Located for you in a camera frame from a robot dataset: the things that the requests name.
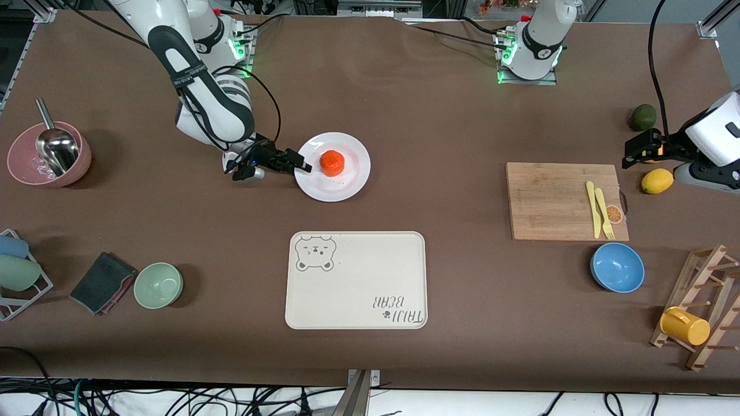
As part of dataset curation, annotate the orange mandarin fruit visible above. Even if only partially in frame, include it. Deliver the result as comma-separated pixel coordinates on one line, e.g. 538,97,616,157
319,150,346,177

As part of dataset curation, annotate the pale green cup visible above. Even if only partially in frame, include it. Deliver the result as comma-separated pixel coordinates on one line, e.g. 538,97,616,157
0,254,42,292

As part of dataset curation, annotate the black left base cable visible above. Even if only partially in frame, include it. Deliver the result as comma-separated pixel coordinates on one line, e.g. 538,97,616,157
405,21,510,54

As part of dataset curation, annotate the metal ladle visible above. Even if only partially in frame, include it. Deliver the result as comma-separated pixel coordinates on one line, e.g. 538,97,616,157
35,98,80,177

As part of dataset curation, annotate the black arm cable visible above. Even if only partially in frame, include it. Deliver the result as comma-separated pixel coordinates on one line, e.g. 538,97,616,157
648,0,672,140
58,0,283,153

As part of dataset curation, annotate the light blue cup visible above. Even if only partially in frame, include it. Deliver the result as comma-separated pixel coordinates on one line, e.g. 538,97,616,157
0,234,29,259

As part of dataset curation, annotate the folded dark grey cloth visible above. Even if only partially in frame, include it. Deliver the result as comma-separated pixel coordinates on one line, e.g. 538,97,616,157
69,251,138,317

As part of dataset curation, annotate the yellow plastic knife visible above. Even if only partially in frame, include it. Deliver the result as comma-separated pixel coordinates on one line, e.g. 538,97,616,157
586,181,602,239

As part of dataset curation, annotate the aluminium frame beam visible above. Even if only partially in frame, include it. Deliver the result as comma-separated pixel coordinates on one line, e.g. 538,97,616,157
337,0,424,19

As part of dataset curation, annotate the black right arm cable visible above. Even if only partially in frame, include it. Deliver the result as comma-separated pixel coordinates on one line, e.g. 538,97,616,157
58,0,283,153

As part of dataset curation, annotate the metal table edge bracket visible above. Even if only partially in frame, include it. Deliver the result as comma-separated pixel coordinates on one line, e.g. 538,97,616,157
332,369,381,416

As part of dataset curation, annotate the brown table cover sheet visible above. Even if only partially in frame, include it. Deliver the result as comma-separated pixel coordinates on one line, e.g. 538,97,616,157
0,9,740,395

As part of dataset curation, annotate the white round plate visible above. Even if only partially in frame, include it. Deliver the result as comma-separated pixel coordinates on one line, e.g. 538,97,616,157
294,132,371,203

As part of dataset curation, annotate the dark green avocado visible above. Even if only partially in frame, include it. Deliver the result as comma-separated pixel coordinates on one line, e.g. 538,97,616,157
630,104,657,132

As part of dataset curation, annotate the white wire rack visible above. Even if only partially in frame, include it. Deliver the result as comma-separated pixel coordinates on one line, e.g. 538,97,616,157
0,228,54,322

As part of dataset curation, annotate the yellow mug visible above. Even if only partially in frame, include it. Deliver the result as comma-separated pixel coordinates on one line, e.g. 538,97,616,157
660,306,711,347

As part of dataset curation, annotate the blue bowl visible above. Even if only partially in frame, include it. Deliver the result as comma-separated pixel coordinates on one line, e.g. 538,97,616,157
590,242,646,294

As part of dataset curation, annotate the aluminium corner profile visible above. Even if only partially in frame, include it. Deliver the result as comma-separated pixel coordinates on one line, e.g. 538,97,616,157
0,0,60,112
697,0,740,39

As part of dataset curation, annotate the pink bowl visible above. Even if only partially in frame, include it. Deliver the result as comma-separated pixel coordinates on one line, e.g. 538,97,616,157
7,121,93,188

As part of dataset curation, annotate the black floor cable loop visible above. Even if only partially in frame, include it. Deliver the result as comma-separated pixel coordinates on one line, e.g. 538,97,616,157
0,346,56,416

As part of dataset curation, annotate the black right base cable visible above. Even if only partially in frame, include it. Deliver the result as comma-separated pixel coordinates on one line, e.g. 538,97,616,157
228,12,285,38

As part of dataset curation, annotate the bamboo cutting board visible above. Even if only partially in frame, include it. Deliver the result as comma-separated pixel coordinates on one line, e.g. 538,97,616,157
506,162,630,242

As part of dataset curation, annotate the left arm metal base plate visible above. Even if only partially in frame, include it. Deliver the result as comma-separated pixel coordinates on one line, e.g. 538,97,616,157
496,30,558,86

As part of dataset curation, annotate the wooden cup drying rack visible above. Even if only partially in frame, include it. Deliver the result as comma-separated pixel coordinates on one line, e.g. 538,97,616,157
649,244,740,371

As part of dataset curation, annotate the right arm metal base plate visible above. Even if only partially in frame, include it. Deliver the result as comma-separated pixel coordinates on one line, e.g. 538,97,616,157
192,24,255,79

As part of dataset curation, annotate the yellow plastic fork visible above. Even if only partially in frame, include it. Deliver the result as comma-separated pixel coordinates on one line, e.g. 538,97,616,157
594,188,616,240

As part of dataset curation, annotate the cream bear print tray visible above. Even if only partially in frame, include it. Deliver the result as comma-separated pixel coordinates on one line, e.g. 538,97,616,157
284,231,428,330

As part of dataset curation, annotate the pale green bowl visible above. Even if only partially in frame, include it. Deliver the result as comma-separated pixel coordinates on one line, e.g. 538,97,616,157
134,262,184,310

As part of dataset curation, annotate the black base cable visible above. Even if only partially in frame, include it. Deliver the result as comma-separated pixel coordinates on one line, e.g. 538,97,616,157
405,21,510,54
228,12,285,38

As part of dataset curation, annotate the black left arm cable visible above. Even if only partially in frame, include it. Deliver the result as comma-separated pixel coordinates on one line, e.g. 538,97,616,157
648,0,672,140

